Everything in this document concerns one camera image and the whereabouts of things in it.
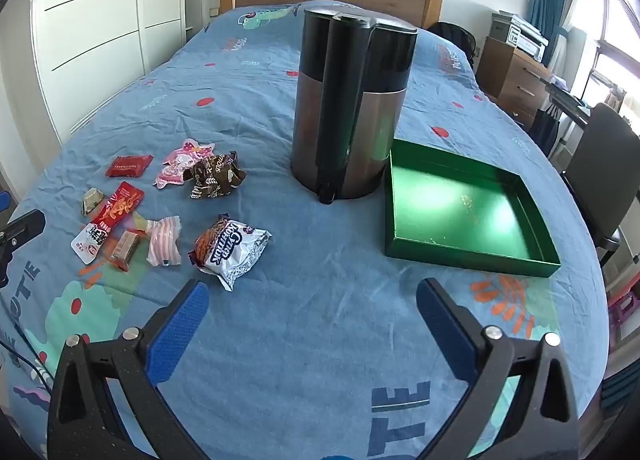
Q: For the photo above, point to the brown patterned snack packet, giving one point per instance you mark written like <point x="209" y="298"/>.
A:
<point x="216" y="177"/>

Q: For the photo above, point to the green shallow box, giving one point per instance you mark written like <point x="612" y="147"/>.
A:
<point x="450" y="200"/>

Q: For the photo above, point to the black copper kettle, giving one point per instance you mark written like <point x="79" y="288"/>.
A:
<point x="370" y="140"/>

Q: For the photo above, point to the pink plastic stool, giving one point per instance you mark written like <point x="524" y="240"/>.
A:
<point x="625" y="310"/>

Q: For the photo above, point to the window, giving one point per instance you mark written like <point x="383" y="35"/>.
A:
<point x="617" y="40"/>

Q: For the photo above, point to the dark hanging bag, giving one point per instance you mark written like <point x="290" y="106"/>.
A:
<point x="544" y="132"/>

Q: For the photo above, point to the small red packet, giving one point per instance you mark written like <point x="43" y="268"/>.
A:
<point x="129" y="166"/>

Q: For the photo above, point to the grey printer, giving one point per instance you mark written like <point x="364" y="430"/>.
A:
<point x="520" y="35"/>

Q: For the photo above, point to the small clear snack packet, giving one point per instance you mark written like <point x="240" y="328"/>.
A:
<point x="164" y="242"/>

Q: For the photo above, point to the blue printed bed sheet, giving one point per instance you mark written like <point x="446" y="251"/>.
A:
<point x="310" y="330"/>

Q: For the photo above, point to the wooden dresser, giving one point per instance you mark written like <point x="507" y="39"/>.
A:
<point x="515" y="80"/>

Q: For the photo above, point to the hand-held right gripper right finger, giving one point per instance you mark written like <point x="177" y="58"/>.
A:
<point x="445" y="327"/>

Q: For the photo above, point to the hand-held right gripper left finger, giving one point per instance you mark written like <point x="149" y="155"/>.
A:
<point x="180" y="325"/>

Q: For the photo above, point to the clear wafer bar packet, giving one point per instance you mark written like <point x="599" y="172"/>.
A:
<point x="125" y="246"/>

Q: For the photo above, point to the small beige snack packet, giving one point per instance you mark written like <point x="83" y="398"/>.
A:
<point x="92" y="201"/>

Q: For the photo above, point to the teal curtain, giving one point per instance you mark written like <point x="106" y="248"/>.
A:
<point x="547" y="0"/>

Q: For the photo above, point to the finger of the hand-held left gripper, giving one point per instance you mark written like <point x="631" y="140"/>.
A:
<point x="3" y="201"/>
<point x="25" y="226"/>

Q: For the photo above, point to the grey office chair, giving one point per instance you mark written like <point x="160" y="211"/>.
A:
<point x="610" y="160"/>

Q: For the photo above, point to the black backpack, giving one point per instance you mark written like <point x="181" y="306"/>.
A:
<point x="455" y="37"/>

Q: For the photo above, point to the white wardrobe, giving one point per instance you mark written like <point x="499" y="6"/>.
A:
<point x="90" y="15"/>

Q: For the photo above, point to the white and orange snack bag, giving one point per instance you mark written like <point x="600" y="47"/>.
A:
<point x="230" y="250"/>

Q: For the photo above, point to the long red and white packet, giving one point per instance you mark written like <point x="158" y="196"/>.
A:
<point x="115" y="207"/>

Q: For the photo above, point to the pink cartoon snack packet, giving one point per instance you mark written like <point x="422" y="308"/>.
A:
<point x="175" y="165"/>

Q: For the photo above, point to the grey desk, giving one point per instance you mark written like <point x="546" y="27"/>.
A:
<point x="570" y="97"/>

